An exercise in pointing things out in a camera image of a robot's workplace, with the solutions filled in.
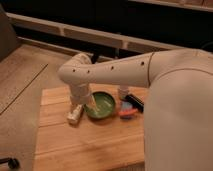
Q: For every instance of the black rectangular object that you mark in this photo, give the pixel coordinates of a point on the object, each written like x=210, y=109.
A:
x=135, y=101

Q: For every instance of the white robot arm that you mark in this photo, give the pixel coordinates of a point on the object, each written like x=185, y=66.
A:
x=178, y=111

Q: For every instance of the blue and orange object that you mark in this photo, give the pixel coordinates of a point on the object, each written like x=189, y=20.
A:
x=127, y=110

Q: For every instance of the white shelf frame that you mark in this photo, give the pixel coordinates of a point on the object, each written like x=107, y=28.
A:
x=70, y=39

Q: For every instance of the black chair caster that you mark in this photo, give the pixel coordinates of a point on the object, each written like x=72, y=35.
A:
x=13, y=163

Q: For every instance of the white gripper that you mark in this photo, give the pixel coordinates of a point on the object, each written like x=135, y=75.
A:
x=81, y=94

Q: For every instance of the green ceramic bowl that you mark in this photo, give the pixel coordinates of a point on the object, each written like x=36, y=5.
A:
x=105, y=103

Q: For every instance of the wooden board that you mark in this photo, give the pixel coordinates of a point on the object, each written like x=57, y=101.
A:
x=92, y=145

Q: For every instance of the ceramic cup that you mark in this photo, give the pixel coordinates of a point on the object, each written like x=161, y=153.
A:
x=123, y=91

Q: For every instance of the white plastic bottle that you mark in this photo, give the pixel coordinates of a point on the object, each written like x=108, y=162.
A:
x=74, y=116

